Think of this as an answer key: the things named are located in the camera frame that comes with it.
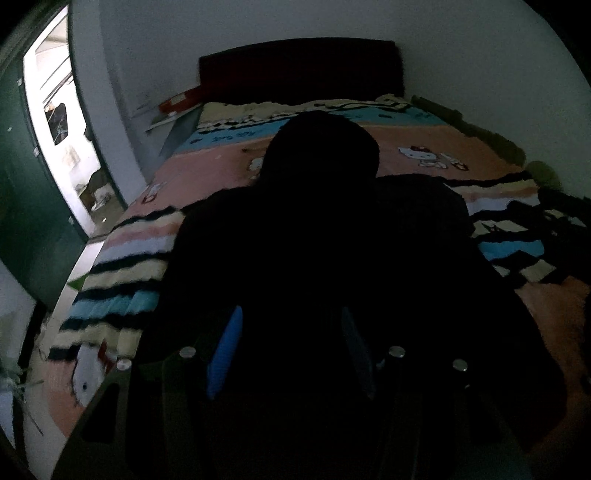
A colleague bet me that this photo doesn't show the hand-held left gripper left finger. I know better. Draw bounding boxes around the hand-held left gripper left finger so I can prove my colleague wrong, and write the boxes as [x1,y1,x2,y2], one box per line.
[51,305,245,480]

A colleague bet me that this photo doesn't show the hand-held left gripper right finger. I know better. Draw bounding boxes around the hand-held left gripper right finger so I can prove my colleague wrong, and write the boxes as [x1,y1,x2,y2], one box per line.
[339,307,525,480]

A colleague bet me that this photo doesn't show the black hooded jacket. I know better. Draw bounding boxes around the black hooded jacket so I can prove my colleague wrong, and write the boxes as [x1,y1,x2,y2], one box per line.
[134,111,570,480]

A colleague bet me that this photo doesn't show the striped cartoon cat printed blanket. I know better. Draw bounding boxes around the striped cartoon cat printed blanket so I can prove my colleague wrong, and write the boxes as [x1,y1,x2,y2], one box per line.
[39,95,591,480]

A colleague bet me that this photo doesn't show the white panel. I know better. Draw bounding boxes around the white panel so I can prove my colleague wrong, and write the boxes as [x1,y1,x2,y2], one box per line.
[0,265,38,374]

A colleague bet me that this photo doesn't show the grey bedside cabinet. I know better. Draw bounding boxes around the grey bedside cabinet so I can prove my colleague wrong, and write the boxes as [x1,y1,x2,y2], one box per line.
[147,113,202,158]

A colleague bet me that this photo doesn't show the green door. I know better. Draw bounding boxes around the green door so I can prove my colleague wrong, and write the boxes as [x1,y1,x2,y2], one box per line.
[0,59,89,315]

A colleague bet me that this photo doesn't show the olive green cloth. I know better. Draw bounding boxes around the olive green cloth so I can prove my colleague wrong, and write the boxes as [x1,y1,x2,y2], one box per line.
[411,95,591,200]

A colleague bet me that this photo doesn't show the red box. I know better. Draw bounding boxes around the red box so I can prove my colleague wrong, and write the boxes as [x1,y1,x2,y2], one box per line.
[159,90,204,116]

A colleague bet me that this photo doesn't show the dark bed headboard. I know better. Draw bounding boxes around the dark bed headboard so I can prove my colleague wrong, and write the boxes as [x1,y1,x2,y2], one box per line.
[198,39,405,105]

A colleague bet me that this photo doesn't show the dark hanging bag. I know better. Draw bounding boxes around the dark hanging bag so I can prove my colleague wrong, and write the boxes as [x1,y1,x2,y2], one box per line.
[44,102,70,147]

